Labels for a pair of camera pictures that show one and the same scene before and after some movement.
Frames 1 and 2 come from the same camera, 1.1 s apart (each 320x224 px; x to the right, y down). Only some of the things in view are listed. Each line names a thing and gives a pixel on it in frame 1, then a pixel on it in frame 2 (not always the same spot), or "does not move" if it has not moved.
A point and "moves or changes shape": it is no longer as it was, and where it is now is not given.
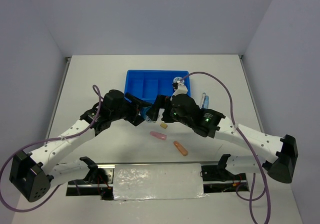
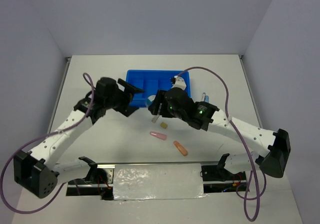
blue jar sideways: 143,110 moves or changes shape
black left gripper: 134,118 -> 125,109
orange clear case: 184,152 does not move
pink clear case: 158,135 does not move
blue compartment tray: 146,85 does not move
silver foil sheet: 157,181 does not move
